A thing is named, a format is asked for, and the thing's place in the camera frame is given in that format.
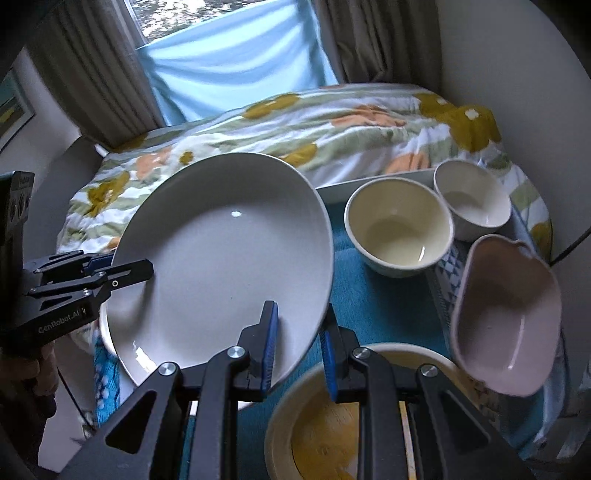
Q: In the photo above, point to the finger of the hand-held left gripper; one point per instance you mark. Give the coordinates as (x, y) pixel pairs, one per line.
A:
(134, 271)
(99, 262)

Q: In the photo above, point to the window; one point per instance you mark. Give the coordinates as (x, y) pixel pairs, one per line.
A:
(184, 18)

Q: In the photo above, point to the beige curtain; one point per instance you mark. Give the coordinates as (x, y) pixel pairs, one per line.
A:
(92, 69)
(383, 41)

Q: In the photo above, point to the small white bowl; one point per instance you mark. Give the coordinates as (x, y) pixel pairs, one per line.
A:
(471, 203)

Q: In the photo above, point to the white tray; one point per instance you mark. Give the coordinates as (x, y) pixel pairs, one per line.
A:
(332, 191)

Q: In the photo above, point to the floral duvet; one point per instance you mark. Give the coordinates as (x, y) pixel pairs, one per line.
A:
(351, 138)

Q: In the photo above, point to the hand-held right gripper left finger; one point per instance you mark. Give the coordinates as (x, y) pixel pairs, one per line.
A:
(270, 350)

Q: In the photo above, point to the cream bowl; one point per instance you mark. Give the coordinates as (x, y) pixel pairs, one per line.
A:
(397, 230)

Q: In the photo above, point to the pink baking dish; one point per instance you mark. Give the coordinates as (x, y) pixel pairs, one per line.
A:
(503, 323)

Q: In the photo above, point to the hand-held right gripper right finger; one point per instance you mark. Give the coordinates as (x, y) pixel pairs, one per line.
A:
(328, 360)

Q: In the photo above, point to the teal tablecloth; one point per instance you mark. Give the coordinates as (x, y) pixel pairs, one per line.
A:
(364, 300)

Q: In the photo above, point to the large grey plate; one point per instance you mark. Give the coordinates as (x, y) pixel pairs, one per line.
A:
(221, 258)

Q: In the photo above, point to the light blue cloth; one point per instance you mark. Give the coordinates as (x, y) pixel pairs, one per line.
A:
(231, 69)

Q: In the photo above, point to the white headboard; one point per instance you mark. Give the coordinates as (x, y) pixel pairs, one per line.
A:
(81, 157)

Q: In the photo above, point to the cream duck print plate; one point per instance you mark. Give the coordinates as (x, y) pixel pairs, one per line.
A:
(304, 429)

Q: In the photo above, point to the framed picture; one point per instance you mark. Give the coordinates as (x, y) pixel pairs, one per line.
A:
(11, 110)

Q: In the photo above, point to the person's left hand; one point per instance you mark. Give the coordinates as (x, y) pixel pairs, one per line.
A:
(27, 374)

